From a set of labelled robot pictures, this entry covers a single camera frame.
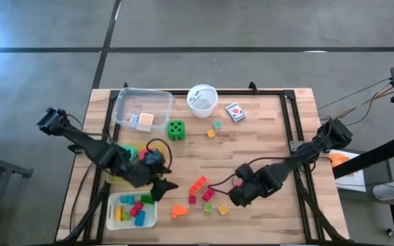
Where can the teal foam die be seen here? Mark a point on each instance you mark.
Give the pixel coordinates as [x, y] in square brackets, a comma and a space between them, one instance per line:
[132, 151]

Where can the playing card box with heart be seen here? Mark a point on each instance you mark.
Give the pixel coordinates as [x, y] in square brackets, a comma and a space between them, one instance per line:
[235, 112]

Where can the teal toy brick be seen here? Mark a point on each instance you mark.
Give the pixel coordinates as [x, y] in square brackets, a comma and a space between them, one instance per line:
[127, 199]

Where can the black diagonal bar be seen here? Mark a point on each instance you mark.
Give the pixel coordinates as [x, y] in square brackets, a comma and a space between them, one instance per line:
[371, 157]

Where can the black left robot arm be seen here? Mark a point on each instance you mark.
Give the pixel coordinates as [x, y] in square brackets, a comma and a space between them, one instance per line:
[80, 140]

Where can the white translucent plastic cup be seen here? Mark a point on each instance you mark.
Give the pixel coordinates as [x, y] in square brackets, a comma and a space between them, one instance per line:
[202, 106]

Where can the clear plastic container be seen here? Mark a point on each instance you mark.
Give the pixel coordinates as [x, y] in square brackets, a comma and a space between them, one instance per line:
[128, 102]

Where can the white plastic bin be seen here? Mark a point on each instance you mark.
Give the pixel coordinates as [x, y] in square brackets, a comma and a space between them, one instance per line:
[149, 218]

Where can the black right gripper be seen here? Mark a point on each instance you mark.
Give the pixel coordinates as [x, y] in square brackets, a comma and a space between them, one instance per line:
[265, 181]

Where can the blue toy brick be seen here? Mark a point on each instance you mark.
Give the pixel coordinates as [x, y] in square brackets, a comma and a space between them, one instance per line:
[139, 218]

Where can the orange object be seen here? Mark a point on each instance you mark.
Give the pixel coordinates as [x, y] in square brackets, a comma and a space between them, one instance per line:
[340, 159]

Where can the black aluminium table frame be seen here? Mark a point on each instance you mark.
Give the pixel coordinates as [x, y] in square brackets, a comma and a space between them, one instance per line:
[275, 92]

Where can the orange wedge toy brick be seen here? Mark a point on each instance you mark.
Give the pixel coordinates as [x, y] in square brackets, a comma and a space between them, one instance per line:
[179, 210]

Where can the blue white playing card box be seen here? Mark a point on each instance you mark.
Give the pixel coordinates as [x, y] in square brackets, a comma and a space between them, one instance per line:
[134, 119]

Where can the white paper sheet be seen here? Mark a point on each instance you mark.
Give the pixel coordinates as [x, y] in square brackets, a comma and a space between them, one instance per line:
[354, 181]

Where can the small yellow toy brick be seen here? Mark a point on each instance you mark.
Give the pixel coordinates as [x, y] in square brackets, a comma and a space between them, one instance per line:
[223, 209]
[211, 133]

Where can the yellow translucent plastic tray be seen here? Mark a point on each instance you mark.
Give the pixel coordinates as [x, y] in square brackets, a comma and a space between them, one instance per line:
[112, 179]

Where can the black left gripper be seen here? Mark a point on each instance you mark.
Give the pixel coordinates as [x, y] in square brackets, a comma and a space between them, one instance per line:
[135, 171]

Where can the grey metal bracket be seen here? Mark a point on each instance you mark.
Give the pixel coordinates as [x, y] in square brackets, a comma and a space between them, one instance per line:
[294, 146]

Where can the small light green toy brick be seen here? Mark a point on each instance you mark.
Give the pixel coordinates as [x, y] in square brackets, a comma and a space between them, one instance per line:
[208, 207]
[126, 216]

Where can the small red toy brick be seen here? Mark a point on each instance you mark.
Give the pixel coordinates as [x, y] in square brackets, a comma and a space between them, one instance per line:
[192, 200]

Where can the yellow-orange toy brick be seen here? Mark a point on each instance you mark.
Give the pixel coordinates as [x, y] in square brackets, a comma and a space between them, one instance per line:
[118, 213]

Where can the black caster wheel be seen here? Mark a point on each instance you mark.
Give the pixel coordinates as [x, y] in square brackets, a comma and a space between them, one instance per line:
[392, 233]

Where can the long orange toy brick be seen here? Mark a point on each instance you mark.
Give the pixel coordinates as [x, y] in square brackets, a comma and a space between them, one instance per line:
[198, 185]

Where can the green foam die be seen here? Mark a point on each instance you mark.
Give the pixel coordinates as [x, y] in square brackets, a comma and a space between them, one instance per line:
[176, 130]

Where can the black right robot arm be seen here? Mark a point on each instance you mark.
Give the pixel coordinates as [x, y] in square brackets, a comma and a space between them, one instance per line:
[296, 160]

